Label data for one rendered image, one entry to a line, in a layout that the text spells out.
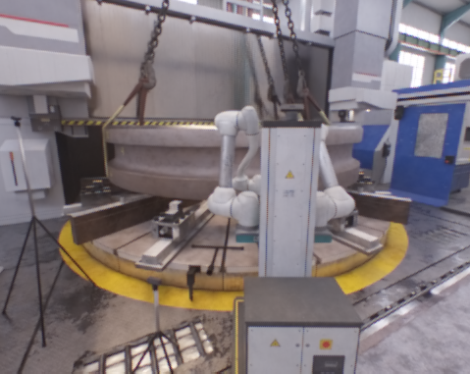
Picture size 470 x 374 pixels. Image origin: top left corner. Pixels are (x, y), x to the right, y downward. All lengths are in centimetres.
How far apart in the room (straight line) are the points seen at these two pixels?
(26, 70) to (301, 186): 321
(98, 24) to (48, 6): 161
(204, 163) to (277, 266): 175
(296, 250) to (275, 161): 60
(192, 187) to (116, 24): 382
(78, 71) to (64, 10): 91
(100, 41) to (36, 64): 218
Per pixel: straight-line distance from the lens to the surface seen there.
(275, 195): 145
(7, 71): 369
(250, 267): 265
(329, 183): 184
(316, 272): 303
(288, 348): 144
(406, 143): 727
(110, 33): 568
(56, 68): 361
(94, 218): 354
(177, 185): 304
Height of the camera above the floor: 174
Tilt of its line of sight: 11 degrees down
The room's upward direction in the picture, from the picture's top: straight up
